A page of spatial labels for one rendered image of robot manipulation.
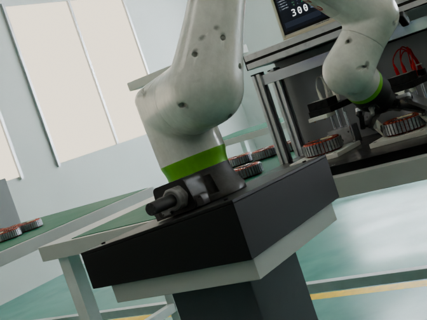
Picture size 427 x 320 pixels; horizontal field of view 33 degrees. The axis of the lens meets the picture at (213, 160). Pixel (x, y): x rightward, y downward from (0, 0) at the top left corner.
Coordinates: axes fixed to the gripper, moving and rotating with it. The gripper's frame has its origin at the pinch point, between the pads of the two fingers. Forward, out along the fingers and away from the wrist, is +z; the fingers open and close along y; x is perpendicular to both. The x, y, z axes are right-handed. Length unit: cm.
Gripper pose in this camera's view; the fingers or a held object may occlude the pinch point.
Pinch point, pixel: (403, 122)
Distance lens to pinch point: 189.4
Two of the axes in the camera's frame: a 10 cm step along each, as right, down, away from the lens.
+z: 5.5, 2.9, 7.8
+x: -0.5, -9.2, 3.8
